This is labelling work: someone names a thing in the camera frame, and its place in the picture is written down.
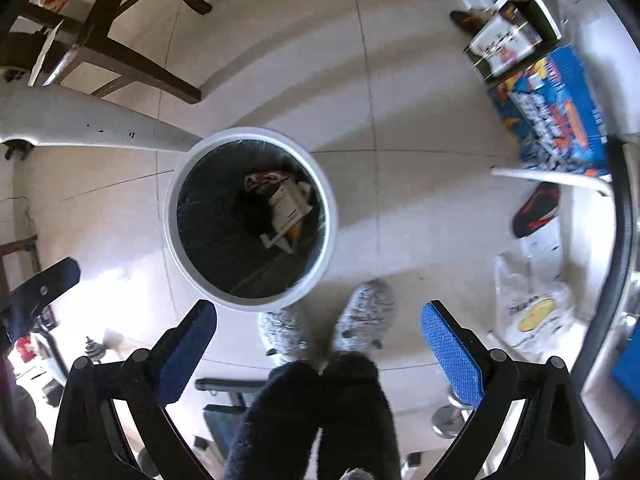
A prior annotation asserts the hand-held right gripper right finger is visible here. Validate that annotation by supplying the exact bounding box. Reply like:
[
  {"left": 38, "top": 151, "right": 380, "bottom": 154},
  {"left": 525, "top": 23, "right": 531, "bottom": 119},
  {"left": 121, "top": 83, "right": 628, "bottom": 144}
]
[{"left": 421, "top": 300, "right": 586, "bottom": 480}]

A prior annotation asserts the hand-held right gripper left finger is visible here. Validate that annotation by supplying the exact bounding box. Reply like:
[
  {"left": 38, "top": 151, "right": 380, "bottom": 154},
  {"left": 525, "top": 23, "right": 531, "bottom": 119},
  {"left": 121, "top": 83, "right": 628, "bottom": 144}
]
[{"left": 52, "top": 300, "right": 226, "bottom": 480}]

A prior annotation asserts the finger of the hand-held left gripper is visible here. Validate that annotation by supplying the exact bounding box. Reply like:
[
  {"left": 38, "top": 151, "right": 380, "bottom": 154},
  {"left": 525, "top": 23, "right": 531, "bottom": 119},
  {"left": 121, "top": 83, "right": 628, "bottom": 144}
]
[{"left": 9, "top": 257, "right": 82, "bottom": 332}]

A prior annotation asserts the white round trash bin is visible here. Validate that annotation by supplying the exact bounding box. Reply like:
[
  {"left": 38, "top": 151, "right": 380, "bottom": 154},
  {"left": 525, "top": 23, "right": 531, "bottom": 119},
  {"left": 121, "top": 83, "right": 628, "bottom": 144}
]
[{"left": 164, "top": 127, "right": 339, "bottom": 311}]

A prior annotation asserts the white plastic bag yellow print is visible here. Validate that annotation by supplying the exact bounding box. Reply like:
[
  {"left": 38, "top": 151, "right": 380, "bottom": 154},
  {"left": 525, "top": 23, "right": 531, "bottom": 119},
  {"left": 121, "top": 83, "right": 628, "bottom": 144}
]
[{"left": 494, "top": 252, "right": 577, "bottom": 357}]

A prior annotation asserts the grey knitted slipper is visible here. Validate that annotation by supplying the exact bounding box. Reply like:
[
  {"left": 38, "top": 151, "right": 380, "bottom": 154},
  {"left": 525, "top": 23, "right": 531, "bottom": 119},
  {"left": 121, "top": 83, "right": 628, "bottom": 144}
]
[
  {"left": 257, "top": 309, "right": 314, "bottom": 366},
  {"left": 332, "top": 280, "right": 399, "bottom": 356}
]

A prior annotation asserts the person's right leg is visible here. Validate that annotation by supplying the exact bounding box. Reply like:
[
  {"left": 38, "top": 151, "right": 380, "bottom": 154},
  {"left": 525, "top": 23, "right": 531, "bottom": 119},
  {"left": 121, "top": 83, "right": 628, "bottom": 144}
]
[{"left": 315, "top": 352, "right": 402, "bottom": 480}]

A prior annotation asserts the person's leg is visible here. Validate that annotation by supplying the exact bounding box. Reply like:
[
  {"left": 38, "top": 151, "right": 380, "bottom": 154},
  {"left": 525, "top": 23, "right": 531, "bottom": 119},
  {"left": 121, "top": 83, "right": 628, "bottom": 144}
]
[
  {"left": 222, "top": 360, "right": 327, "bottom": 480},
  {"left": 315, "top": 352, "right": 402, "bottom": 480}
]

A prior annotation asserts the person's left leg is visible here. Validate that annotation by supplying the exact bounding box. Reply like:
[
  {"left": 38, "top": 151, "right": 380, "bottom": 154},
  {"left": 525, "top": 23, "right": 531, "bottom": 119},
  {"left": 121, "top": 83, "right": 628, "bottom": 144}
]
[{"left": 222, "top": 360, "right": 327, "bottom": 480}]

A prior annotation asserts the white paper bag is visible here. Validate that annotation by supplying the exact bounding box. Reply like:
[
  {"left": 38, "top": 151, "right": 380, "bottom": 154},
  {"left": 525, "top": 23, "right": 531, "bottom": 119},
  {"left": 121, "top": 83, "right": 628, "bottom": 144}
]
[{"left": 520, "top": 219, "right": 567, "bottom": 281}]

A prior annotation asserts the red black shoe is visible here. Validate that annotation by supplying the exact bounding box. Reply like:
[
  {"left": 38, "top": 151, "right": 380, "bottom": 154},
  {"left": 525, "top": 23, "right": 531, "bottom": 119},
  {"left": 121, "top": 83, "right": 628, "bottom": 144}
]
[{"left": 511, "top": 182, "right": 561, "bottom": 239}]

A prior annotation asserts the white table leg beam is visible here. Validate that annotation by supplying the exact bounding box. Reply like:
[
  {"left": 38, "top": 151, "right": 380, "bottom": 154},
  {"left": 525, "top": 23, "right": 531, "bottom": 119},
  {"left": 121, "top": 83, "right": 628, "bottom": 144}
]
[{"left": 0, "top": 82, "right": 202, "bottom": 154}]

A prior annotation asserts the white cardboard carton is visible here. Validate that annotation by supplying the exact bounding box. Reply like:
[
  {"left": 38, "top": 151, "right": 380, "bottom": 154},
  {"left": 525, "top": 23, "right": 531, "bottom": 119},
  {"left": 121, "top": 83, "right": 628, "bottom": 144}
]
[{"left": 260, "top": 180, "right": 317, "bottom": 252}]

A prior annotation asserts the red white crumpled wrapper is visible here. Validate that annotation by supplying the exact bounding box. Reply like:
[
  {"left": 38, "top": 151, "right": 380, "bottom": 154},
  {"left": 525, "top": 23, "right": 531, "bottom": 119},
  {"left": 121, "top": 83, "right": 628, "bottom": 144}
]
[{"left": 244, "top": 170, "right": 292, "bottom": 195}]

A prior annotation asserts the black curved tube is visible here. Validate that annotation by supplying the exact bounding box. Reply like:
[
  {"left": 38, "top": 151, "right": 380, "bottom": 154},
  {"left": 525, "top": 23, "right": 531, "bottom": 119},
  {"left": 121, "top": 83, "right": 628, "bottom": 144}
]
[{"left": 570, "top": 135, "right": 640, "bottom": 466}]

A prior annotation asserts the white metal bar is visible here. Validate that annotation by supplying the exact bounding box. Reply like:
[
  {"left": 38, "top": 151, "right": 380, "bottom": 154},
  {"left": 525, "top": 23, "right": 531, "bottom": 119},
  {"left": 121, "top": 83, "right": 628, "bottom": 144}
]
[{"left": 491, "top": 166, "right": 612, "bottom": 197}]

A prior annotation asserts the blue printed box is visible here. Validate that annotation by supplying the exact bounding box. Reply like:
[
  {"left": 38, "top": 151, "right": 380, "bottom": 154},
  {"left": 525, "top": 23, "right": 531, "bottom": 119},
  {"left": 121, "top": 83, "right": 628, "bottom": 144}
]
[{"left": 487, "top": 44, "right": 614, "bottom": 179}]

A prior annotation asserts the dark wooden chair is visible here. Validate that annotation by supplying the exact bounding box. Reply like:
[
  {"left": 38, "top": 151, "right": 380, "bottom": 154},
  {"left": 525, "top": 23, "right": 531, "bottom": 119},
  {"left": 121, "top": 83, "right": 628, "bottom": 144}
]
[{"left": 0, "top": 0, "right": 213, "bottom": 106}]

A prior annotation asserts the black sandal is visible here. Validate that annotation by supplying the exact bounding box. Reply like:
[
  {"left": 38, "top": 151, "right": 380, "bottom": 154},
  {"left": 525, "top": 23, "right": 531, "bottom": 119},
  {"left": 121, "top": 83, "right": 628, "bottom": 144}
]
[{"left": 448, "top": 10, "right": 495, "bottom": 37}]

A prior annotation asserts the white picture box black frame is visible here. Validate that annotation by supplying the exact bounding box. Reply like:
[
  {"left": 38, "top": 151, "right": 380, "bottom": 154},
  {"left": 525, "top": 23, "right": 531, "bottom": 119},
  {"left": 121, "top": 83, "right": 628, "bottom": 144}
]
[{"left": 462, "top": 9, "right": 545, "bottom": 82}]

